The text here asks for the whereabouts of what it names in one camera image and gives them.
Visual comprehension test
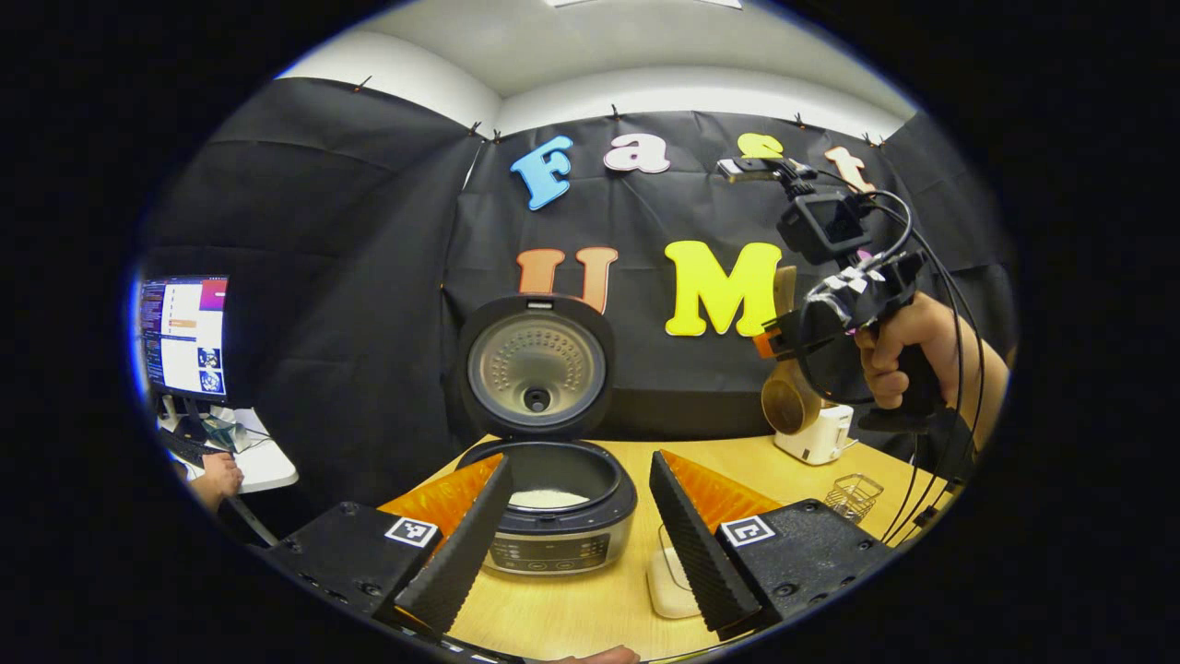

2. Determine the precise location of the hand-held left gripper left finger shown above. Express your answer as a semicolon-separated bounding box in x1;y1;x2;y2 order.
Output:
263;454;514;635

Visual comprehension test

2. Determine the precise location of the wire chopstick holder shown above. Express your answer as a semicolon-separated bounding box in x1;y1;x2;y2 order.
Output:
823;473;885;525

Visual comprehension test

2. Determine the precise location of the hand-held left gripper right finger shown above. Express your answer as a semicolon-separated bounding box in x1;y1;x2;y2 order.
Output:
649;450;895;637

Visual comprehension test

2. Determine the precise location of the white toaster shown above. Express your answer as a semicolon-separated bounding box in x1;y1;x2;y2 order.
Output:
773;404;856;466

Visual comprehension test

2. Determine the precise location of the computer monitor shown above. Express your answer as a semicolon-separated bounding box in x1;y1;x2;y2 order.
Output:
138;275;230;399

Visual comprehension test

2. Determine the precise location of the black silver rice cooker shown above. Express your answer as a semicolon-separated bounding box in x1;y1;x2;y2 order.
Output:
454;293;639;577

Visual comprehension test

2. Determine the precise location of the clear tray of rice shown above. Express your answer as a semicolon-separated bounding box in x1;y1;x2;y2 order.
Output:
645;524;706;620

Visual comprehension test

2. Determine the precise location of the white side desk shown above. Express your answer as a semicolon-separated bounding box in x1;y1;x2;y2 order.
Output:
157;406;301;547

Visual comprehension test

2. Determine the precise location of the black keyboard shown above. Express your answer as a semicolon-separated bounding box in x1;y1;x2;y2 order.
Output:
157;429;222;467

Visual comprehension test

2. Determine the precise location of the wooden spoon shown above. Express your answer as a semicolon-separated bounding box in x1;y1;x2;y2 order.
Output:
761;266;824;436

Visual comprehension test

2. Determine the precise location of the crumpled greenish plastic bag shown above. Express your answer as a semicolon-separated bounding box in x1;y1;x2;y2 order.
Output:
201;412;242;451

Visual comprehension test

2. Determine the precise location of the black cable bundle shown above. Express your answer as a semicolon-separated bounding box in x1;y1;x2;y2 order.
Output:
811;171;987;545

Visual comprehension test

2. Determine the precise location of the black backdrop cloth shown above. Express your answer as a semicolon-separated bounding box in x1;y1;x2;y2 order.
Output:
138;77;1020;517

